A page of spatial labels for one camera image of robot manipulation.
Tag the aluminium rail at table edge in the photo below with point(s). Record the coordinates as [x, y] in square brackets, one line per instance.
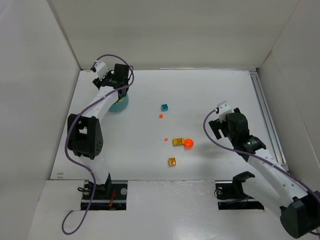
[275, 145]

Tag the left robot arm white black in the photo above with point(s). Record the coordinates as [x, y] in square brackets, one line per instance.
[84, 141]

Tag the teal round divided container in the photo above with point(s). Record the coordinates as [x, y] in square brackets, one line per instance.
[119, 106]

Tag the yellow lego brick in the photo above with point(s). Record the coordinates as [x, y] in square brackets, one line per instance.
[178, 142]

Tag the teal square lego brick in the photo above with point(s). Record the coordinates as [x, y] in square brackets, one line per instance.
[164, 107]

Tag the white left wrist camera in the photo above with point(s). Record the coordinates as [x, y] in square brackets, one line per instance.
[100, 68]

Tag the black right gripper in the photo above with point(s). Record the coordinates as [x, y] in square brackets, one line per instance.
[217, 127]

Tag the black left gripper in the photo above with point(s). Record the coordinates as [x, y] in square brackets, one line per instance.
[110, 82]

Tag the yellow-orange square lego brick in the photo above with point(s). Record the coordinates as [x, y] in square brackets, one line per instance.
[172, 162]

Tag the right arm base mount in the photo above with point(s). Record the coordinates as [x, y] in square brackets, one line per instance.
[231, 196]

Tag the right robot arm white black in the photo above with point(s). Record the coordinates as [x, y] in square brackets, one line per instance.
[291, 200]

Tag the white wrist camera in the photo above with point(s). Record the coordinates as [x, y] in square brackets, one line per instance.
[223, 110]
[100, 68]

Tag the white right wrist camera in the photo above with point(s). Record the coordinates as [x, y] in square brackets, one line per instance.
[223, 110]

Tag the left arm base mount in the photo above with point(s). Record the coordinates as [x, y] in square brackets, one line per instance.
[111, 196]

